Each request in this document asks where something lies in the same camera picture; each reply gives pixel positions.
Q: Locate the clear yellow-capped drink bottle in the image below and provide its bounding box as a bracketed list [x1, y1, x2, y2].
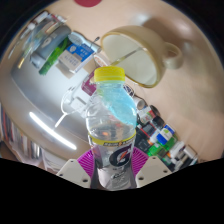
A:
[85, 65, 138, 191]

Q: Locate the grey shaker bottle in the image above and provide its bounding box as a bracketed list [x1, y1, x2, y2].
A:
[29, 24, 71, 70]

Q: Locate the white cable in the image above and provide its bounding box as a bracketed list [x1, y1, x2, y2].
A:
[54, 85, 92, 130]

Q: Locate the white and blue carton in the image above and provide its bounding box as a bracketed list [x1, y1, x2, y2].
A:
[57, 42, 95, 74]

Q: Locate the green bottle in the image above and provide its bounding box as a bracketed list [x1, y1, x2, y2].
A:
[38, 36, 71, 76]

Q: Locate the metal spoon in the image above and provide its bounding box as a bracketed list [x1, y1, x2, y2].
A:
[109, 46, 145, 66]

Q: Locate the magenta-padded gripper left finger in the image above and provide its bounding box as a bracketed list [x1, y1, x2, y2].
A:
[56, 148, 98, 190]

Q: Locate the white jar with blue lid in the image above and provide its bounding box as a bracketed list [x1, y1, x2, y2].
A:
[155, 123, 177, 147]

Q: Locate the white LED light bar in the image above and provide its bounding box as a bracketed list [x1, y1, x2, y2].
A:
[28, 111, 78, 151]

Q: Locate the magenta box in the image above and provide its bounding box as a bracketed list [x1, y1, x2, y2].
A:
[80, 71, 101, 97]

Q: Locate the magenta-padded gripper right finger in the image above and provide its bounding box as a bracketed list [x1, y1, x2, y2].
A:
[130, 147, 173, 189]

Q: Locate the cream ceramic mug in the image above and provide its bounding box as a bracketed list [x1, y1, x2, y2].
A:
[100, 25, 184, 89]

